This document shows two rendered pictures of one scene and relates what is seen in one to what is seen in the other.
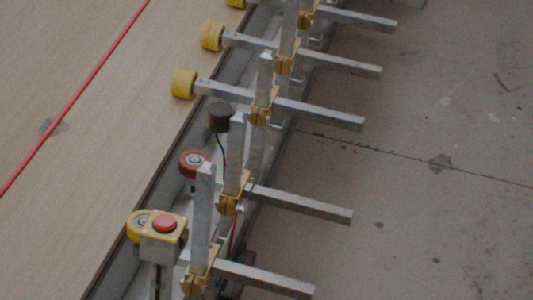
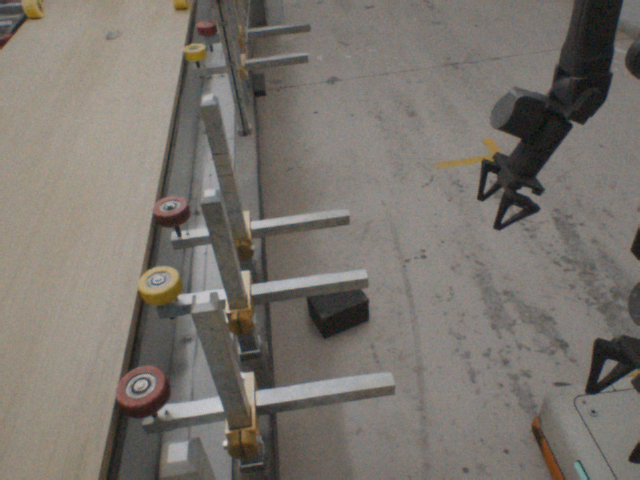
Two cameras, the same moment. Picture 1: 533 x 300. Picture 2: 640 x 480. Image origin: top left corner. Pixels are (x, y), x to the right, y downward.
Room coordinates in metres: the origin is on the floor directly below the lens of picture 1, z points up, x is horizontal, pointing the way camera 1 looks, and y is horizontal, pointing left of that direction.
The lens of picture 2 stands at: (-0.48, 0.37, 1.64)
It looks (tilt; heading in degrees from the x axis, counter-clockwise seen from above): 40 degrees down; 347
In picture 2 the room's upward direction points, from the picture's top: 6 degrees counter-clockwise
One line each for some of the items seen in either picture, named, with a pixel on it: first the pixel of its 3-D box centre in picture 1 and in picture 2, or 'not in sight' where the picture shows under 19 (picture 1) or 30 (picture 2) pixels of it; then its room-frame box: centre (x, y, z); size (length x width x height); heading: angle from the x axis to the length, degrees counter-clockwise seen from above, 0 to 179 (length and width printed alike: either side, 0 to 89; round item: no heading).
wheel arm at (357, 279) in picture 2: not in sight; (264, 293); (0.36, 0.30, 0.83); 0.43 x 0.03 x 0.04; 79
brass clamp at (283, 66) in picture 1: (286, 55); not in sight; (2.32, -0.02, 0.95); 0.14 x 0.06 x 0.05; 169
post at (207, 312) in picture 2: not in sight; (235, 402); (0.08, 0.40, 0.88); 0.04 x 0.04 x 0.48; 79
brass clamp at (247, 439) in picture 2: not in sight; (242, 414); (0.11, 0.40, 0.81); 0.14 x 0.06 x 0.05; 169
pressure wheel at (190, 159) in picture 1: (193, 175); (209, 37); (1.86, 0.18, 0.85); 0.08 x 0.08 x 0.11
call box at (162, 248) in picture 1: (163, 239); not in sight; (1.30, 0.17, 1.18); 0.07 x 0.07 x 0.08; 79
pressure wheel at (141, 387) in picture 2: not in sight; (149, 404); (0.15, 0.54, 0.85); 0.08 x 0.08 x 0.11
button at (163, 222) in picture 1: (164, 224); not in sight; (1.30, 0.17, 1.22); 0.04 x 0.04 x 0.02
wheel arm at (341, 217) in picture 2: not in sight; (261, 229); (0.61, 0.25, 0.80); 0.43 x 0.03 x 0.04; 79
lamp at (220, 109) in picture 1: (217, 144); not in sight; (1.81, 0.12, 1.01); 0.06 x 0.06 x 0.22; 79
